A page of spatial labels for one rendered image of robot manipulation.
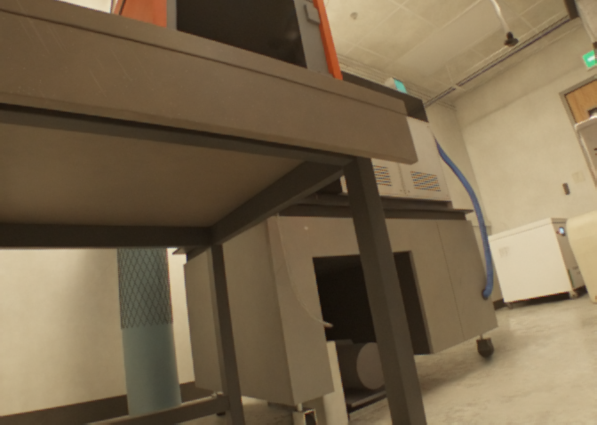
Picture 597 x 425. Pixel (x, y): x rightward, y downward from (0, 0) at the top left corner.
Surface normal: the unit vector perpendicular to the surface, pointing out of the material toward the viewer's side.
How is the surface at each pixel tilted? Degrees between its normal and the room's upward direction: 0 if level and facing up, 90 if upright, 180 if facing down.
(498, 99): 90
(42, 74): 90
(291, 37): 90
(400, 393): 90
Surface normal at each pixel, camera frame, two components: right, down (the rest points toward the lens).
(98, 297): 0.60, -0.32
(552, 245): -0.79, -0.05
